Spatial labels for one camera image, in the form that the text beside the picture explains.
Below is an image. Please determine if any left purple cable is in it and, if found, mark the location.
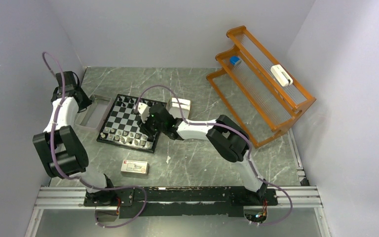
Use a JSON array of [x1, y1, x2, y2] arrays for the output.
[[42, 51, 147, 229]]

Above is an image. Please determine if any small printed card box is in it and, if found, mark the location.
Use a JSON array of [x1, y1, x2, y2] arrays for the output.
[[120, 159, 150, 175]]

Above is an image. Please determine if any black white chess board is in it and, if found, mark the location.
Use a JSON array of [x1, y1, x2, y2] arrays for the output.
[[96, 94, 159, 153]]

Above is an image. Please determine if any blue small block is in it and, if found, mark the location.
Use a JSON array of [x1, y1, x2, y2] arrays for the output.
[[229, 56, 241, 66]]

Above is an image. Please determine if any orange wooden rack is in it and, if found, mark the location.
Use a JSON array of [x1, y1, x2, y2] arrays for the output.
[[206, 26, 316, 148]]

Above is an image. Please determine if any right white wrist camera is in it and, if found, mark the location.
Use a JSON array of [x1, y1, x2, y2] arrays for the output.
[[134, 102, 150, 123]]

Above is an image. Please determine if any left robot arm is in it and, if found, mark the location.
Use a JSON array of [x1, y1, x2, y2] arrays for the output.
[[33, 71, 118, 206]]

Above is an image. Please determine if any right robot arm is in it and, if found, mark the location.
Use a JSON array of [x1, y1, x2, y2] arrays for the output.
[[135, 103, 267, 204]]

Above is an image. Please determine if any white plastic device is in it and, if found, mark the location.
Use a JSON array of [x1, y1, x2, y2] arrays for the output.
[[270, 64, 293, 87]]

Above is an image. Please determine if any purple cable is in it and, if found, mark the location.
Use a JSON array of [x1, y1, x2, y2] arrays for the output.
[[134, 85, 293, 227], [42, 51, 147, 229]]

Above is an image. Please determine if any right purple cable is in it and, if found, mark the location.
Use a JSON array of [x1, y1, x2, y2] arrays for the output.
[[134, 85, 293, 227]]

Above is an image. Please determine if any silver metal tin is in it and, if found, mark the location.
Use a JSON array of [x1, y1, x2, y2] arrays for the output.
[[75, 94, 113, 132]]

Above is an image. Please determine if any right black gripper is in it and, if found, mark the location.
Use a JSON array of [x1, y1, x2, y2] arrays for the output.
[[137, 112, 166, 137]]

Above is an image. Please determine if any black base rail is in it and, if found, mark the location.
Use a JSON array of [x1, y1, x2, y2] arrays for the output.
[[83, 186, 278, 219]]

